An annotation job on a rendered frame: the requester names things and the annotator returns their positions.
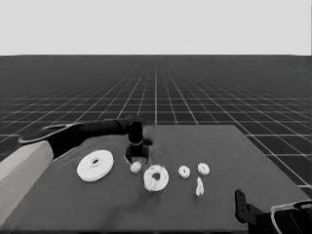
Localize small white toothed gear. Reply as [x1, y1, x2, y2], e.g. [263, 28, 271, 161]
[144, 179, 164, 193]
[177, 165, 191, 179]
[130, 161, 142, 175]
[197, 162, 211, 176]

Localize small white T-shaped piece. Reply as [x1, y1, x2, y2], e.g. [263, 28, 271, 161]
[194, 176, 206, 197]

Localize white round carrier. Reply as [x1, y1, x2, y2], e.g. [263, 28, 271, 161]
[143, 164, 170, 193]

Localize large thick white disc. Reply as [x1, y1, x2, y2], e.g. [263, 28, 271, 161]
[76, 149, 115, 182]

